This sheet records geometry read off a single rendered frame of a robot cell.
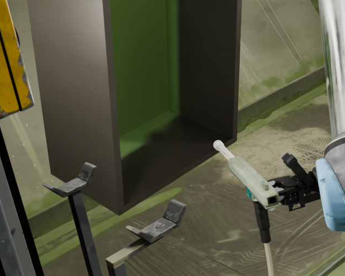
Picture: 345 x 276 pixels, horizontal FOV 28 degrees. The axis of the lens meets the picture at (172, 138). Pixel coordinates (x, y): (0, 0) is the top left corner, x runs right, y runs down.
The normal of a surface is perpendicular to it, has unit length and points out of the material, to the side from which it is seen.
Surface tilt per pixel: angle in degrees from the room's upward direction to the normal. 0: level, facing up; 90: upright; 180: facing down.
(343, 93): 44
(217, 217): 0
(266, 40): 57
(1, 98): 90
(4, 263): 90
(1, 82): 90
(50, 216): 91
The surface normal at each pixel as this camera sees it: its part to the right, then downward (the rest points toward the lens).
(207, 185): -0.17, -0.90
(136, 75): 0.73, 0.35
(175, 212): -0.65, -0.37
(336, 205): -0.25, 0.27
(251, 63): 0.44, -0.32
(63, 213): 0.64, 0.21
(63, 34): -0.69, 0.40
